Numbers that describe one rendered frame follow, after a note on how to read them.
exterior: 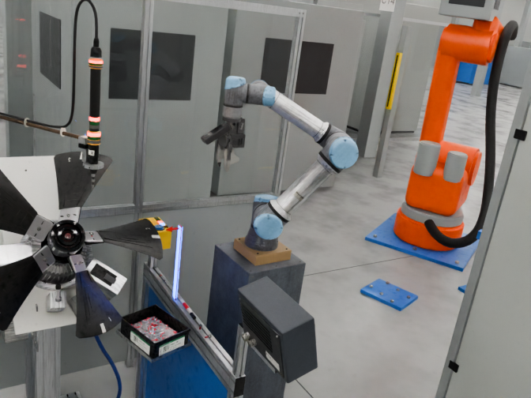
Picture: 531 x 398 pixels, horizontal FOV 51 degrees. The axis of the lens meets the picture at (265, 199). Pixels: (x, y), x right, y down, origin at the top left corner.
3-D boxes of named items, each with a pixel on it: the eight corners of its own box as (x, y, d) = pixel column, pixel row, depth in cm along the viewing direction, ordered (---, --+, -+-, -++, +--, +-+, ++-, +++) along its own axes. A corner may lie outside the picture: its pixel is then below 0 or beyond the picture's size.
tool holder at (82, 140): (73, 165, 191) (73, 137, 188) (87, 160, 197) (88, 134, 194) (94, 170, 188) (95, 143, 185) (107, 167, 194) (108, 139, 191)
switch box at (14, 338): (-1, 324, 238) (-3, 279, 231) (21, 321, 243) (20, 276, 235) (4, 343, 226) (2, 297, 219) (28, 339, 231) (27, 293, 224)
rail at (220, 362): (142, 277, 260) (143, 261, 257) (151, 275, 262) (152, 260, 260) (233, 398, 190) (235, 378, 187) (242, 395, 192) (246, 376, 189)
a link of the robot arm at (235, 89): (248, 80, 206) (225, 76, 205) (245, 109, 209) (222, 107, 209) (247, 76, 213) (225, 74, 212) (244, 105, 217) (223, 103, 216)
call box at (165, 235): (137, 239, 254) (137, 218, 251) (157, 237, 259) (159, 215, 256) (148, 254, 242) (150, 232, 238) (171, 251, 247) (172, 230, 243)
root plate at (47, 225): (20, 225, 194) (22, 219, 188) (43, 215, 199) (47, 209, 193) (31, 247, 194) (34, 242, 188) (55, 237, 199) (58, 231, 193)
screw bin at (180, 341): (118, 332, 211) (119, 317, 209) (154, 318, 223) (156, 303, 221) (153, 361, 198) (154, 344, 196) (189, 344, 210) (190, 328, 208)
